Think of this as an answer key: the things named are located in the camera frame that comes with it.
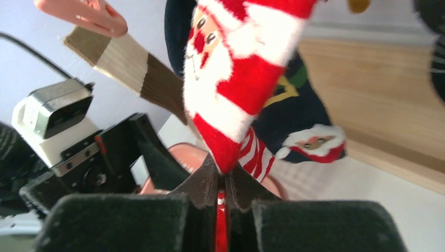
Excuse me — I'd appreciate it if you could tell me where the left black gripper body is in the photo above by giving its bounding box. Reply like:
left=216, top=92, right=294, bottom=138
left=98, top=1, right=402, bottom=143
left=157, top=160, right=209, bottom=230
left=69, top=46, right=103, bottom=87
left=19, top=113, right=189, bottom=217

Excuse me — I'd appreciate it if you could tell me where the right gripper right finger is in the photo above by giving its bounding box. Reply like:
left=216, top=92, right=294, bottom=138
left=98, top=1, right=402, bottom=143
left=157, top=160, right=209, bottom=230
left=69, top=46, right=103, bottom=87
left=225, top=166, right=406, bottom=252

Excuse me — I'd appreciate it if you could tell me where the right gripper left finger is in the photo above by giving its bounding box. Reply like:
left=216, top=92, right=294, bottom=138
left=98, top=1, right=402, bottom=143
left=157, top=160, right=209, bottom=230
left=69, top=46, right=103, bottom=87
left=33, top=156, right=218, bottom=251

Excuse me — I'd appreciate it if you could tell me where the pink plastic basket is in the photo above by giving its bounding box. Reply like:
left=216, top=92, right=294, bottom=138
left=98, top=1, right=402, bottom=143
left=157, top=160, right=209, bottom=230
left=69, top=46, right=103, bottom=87
left=139, top=142, right=289, bottom=202

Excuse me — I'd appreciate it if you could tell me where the red white striped sock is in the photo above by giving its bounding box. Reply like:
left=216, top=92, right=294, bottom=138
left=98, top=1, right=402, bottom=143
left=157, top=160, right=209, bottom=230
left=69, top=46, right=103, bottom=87
left=183, top=1, right=318, bottom=251

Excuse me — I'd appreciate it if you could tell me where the wooden hanger stand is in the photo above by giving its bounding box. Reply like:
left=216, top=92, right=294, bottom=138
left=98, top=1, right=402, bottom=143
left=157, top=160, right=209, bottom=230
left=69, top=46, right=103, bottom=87
left=299, top=39, right=444, bottom=194

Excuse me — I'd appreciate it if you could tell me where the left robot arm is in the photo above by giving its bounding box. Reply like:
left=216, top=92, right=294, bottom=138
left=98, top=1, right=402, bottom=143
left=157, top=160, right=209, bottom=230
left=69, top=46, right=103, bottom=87
left=1, top=113, right=189, bottom=219

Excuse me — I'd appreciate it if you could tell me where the brown beige block sock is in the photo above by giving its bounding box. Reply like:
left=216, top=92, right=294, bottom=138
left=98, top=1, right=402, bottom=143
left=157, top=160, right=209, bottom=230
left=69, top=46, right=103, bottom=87
left=63, top=27, right=187, bottom=124

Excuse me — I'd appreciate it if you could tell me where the navy santa pattern sock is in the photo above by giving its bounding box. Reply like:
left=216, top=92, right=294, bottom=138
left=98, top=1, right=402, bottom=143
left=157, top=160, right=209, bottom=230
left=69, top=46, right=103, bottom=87
left=164, top=1, right=346, bottom=163

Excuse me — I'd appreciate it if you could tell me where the yellow brown striped sock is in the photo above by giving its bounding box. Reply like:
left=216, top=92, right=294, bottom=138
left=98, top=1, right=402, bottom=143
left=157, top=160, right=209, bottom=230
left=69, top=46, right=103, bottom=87
left=347, top=0, right=370, bottom=14

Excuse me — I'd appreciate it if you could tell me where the black white striped sock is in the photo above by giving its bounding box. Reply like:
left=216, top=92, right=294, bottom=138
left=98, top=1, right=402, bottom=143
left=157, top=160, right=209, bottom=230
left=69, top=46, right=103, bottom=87
left=413, top=0, right=444, bottom=100

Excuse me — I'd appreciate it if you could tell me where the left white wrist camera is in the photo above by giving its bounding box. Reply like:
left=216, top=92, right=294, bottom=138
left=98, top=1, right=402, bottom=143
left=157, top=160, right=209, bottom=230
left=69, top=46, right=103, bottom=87
left=12, top=78, right=98, bottom=167

